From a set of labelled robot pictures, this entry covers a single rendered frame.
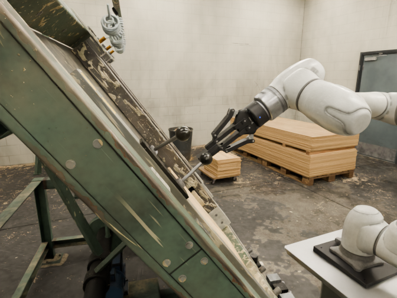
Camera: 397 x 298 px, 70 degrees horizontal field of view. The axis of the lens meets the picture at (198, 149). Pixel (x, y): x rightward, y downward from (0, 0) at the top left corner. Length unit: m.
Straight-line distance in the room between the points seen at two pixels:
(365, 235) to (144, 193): 1.23
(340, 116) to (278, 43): 7.31
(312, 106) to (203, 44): 6.18
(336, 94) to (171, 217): 0.50
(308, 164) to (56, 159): 4.39
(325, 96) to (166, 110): 5.91
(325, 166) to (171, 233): 4.49
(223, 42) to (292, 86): 6.32
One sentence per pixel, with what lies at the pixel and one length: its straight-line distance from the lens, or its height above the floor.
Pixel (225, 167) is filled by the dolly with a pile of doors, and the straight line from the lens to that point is 4.51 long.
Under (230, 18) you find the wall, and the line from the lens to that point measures 7.30.
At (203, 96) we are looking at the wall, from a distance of 6.88.
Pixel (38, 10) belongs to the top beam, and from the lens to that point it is 0.81.
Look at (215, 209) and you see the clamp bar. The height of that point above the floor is 1.01.
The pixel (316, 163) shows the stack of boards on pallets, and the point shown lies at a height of 0.36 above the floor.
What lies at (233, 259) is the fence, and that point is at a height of 1.13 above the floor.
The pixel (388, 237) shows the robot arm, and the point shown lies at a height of 0.99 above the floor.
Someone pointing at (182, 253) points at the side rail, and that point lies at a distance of 0.56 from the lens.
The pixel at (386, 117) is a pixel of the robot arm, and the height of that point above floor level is 1.50.
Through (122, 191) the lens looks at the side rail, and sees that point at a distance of 0.49.
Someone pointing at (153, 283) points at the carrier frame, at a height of 0.28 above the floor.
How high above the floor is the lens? 1.65
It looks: 14 degrees down
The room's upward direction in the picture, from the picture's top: straight up
